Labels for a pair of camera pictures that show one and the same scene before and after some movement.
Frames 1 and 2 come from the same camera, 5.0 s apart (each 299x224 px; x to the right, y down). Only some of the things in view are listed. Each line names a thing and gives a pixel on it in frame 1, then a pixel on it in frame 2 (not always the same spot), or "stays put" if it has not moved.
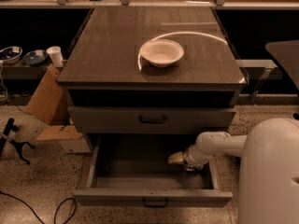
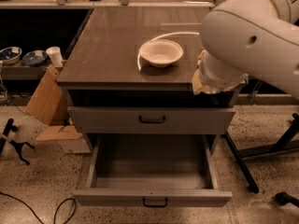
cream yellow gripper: x=191 y=157 -> x=207 y=78
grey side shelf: x=22 y=71 stays put
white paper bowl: x=162 y=52 stays put
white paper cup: x=55 y=54 stays put
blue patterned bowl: x=10 y=54 stays put
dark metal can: x=189 y=167 -> x=212 y=91
